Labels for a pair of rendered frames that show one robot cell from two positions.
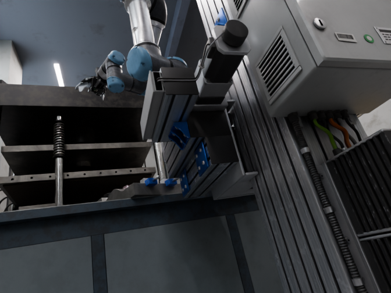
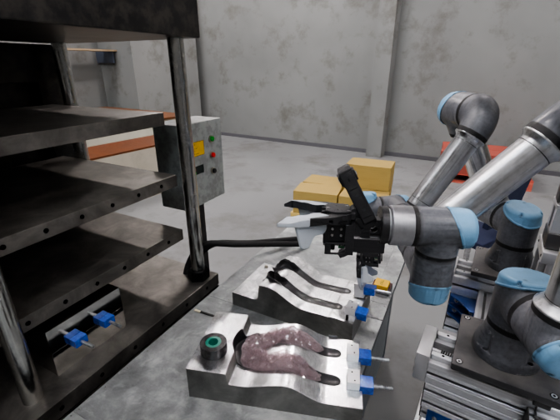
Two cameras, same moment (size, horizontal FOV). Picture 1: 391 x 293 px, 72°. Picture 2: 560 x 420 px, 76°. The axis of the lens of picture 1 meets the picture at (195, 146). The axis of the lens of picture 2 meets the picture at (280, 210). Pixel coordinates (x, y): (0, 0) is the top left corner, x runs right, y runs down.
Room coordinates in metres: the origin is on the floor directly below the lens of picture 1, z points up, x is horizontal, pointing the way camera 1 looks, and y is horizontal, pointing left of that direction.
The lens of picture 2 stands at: (0.73, 0.90, 1.71)
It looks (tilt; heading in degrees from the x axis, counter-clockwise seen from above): 22 degrees down; 322
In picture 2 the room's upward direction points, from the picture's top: straight up
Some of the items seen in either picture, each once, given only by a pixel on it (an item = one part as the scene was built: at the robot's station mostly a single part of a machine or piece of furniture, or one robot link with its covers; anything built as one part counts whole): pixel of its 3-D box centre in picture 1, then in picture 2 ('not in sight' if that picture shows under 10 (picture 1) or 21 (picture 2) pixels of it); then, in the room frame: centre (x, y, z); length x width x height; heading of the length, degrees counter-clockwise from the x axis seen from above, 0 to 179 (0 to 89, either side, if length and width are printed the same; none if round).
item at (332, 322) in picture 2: not in sight; (301, 290); (1.63, 0.09, 0.87); 0.50 x 0.26 x 0.14; 25
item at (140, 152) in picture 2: not in sight; (123, 172); (5.79, -0.30, 0.35); 2.00 x 0.64 x 0.70; 109
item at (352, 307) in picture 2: not in sight; (364, 314); (1.36, 0.03, 0.89); 0.13 x 0.05 x 0.05; 25
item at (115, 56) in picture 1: (113, 63); (440, 228); (1.02, 0.30, 1.43); 0.11 x 0.08 x 0.09; 47
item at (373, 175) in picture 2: not in sight; (344, 192); (3.39, -2.11, 0.33); 1.19 x 0.91 x 0.67; 20
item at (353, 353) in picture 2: (171, 181); (367, 357); (1.24, 0.15, 0.85); 0.13 x 0.05 x 0.05; 42
